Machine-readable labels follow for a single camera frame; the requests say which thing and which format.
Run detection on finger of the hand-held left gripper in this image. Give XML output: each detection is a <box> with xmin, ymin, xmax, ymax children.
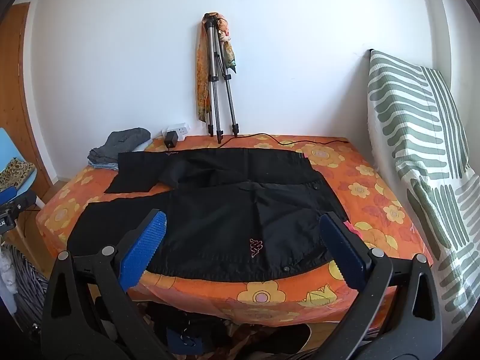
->
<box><xmin>0</xmin><ymin>185</ymin><xmax>37</xmax><ymax>214</ymax></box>

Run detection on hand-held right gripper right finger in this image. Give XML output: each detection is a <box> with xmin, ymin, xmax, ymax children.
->
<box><xmin>319</xmin><ymin>211</ymin><xmax>443</xmax><ymax>360</ymax></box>

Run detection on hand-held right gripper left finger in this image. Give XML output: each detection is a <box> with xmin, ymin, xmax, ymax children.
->
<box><xmin>40</xmin><ymin>210</ymin><xmax>177</xmax><ymax>360</ymax></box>

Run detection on black pants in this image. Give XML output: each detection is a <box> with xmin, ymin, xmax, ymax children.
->
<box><xmin>67</xmin><ymin>147</ymin><xmax>350</xmax><ymax>284</ymax></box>

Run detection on leopard print cloth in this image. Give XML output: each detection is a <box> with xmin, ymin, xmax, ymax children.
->
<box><xmin>0</xmin><ymin>157</ymin><xmax>36</xmax><ymax>192</ymax></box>

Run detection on blue chair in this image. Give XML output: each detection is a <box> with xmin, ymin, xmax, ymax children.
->
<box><xmin>0</xmin><ymin>127</ymin><xmax>38</xmax><ymax>203</ymax></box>

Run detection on orange floral bed sheet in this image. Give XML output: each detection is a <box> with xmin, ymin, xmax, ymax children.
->
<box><xmin>35</xmin><ymin>133</ymin><xmax>434</xmax><ymax>331</ymax></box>

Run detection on person's zebra striped leg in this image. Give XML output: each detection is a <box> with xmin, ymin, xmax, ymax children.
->
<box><xmin>0</xmin><ymin>243</ymin><xmax>50</xmax><ymax>332</ymax></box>

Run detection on wooden door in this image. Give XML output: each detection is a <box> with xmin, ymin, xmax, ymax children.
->
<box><xmin>0</xmin><ymin>2</ymin><xmax>53</xmax><ymax>211</ymax></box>

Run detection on grey folded clothes pile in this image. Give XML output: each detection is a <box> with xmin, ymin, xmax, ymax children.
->
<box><xmin>88</xmin><ymin>127</ymin><xmax>152</xmax><ymax>169</ymax></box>

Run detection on white power strip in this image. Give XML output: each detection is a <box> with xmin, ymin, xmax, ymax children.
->
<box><xmin>162</xmin><ymin>122</ymin><xmax>189</xmax><ymax>142</ymax></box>

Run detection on green striped white blanket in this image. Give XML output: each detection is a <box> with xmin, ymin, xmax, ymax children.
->
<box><xmin>365</xmin><ymin>49</ymin><xmax>480</xmax><ymax>327</ymax></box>

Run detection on orange patterned scarf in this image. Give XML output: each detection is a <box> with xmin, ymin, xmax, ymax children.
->
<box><xmin>195</xmin><ymin>12</ymin><xmax>239</xmax><ymax>124</ymax></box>

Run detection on black power cable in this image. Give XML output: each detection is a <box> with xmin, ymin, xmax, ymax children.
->
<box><xmin>219</xmin><ymin>133</ymin><xmax>347</xmax><ymax>149</ymax></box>

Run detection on silver camera tripod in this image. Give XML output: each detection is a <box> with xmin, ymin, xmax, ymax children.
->
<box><xmin>202</xmin><ymin>13</ymin><xmax>241</xmax><ymax>145</ymax></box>

